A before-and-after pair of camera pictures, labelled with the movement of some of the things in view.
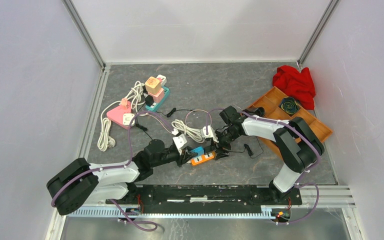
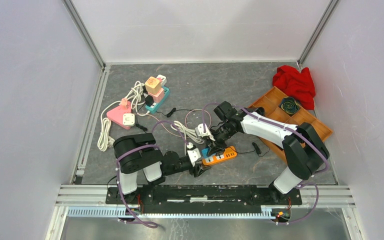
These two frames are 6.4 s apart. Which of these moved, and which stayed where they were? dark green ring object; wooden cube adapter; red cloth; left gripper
Moved: left gripper
Stayed: red cloth; wooden cube adapter; dark green ring object
